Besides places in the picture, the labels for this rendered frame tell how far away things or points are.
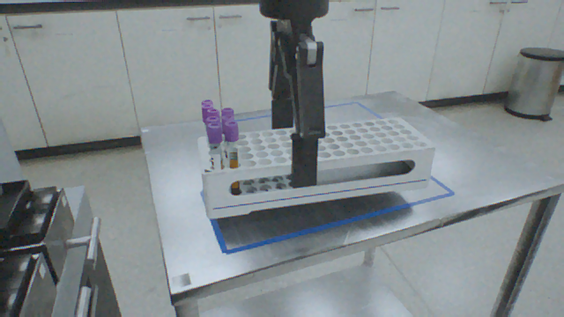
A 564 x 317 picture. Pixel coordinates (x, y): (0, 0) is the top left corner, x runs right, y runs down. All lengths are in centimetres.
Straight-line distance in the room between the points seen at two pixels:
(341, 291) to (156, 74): 172
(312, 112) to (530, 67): 294
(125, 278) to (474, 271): 136
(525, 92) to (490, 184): 267
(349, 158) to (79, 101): 217
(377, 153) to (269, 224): 16
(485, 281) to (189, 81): 183
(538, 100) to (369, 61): 125
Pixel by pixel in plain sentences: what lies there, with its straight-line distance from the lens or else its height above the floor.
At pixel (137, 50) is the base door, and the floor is 60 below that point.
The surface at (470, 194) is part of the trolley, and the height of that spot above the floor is 82.
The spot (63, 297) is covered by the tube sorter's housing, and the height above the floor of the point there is 71.
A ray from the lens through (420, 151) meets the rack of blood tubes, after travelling 53.
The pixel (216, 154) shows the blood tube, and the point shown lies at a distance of 44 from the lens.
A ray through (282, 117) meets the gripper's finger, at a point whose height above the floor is 93.
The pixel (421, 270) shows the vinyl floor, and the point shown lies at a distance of 171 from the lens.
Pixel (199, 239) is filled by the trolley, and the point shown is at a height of 82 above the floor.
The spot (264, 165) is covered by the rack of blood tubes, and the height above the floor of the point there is 91.
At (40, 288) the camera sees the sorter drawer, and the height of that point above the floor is 78.
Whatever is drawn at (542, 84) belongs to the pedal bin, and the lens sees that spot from 331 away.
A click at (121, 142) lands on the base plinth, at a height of 3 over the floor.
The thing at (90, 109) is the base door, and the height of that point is 28.
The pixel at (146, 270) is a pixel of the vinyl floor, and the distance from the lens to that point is 170.
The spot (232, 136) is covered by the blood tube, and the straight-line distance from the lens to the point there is 43.
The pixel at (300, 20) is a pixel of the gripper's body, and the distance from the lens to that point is 42.
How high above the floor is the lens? 114
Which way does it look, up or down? 29 degrees down
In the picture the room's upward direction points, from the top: straight up
